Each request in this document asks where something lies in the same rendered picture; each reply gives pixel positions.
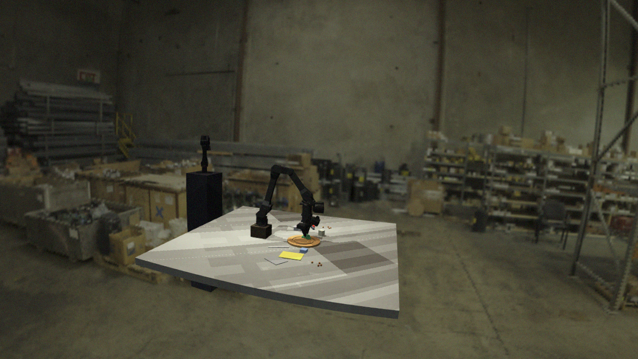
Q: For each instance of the tan round board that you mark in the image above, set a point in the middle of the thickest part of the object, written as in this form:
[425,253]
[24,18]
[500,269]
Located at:
[297,241]

